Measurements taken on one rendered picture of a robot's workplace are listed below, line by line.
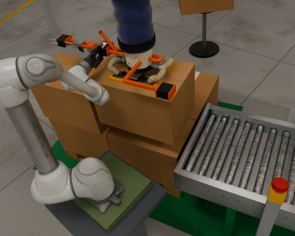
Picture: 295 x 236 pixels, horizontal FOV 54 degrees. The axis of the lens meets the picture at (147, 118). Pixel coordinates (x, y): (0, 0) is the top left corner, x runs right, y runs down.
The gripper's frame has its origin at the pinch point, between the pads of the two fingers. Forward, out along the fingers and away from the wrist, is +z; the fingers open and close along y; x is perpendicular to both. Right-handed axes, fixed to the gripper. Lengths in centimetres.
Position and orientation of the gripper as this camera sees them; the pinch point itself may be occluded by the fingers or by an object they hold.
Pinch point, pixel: (103, 48)
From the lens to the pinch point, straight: 198.1
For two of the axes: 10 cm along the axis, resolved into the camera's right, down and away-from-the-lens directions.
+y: 1.2, 7.0, 7.0
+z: 4.5, -6.7, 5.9
